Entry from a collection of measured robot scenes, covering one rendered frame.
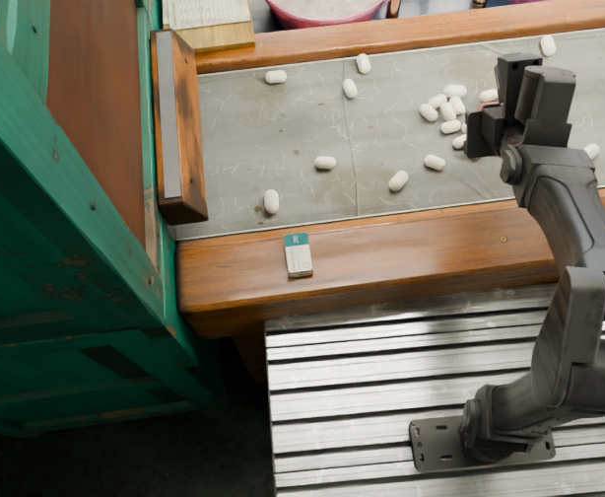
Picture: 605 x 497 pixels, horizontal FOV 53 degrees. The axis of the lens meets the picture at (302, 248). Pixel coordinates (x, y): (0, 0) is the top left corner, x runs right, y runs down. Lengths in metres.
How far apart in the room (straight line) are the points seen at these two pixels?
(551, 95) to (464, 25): 0.41
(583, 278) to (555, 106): 0.28
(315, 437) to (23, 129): 0.63
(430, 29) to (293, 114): 0.28
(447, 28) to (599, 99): 0.28
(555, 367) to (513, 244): 0.41
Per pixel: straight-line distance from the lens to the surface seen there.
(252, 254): 0.88
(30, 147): 0.44
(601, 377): 0.56
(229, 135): 1.01
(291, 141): 0.99
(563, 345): 0.54
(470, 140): 0.87
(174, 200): 0.83
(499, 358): 0.97
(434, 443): 0.92
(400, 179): 0.94
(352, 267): 0.87
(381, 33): 1.10
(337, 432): 0.92
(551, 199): 0.66
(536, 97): 0.76
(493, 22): 1.15
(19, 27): 0.47
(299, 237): 0.87
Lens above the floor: 1.58
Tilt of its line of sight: 68 degrees down
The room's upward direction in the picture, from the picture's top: 2 degrees counter-clockwise
